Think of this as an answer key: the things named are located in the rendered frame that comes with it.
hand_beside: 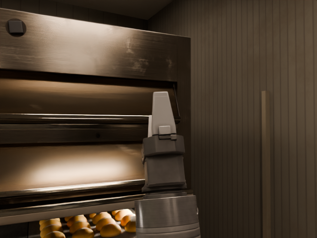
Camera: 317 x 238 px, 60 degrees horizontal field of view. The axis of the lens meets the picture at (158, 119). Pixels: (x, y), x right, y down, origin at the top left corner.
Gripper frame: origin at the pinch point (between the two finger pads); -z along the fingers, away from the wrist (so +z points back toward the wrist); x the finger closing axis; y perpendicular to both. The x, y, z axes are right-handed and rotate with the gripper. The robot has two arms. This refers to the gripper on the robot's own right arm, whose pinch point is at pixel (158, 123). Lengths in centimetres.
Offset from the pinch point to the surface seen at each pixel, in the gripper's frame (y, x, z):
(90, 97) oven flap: 19, -63, -30
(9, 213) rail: 42, -51, 12
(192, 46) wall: -77, -248, -163
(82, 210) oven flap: 22, -58, 13
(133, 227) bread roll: 5, -100, 23
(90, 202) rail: 19, -58, 10
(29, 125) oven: 40, -58, -18
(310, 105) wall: -128, -139, -46
